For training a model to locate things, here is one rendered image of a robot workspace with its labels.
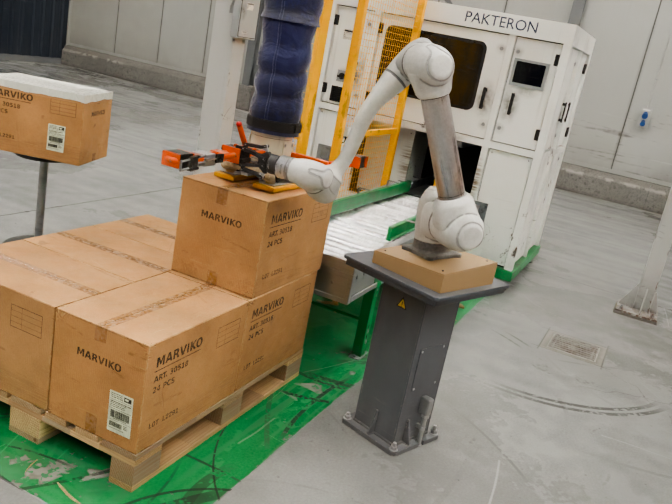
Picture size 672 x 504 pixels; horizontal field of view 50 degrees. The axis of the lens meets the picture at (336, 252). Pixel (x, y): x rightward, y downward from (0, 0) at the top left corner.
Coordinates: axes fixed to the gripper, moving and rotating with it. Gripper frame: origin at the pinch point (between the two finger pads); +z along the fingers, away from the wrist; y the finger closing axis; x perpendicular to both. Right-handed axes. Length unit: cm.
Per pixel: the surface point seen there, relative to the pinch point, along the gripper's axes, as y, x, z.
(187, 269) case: 51, -3, 13
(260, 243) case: 30.6, -2.4, -18.6
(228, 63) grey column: -24, 131, 97
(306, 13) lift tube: -56, 21, -10
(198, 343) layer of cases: 62, -37, -19
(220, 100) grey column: -2, 131, 99
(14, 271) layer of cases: 53, -53, 53
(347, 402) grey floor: 108, 49, -48
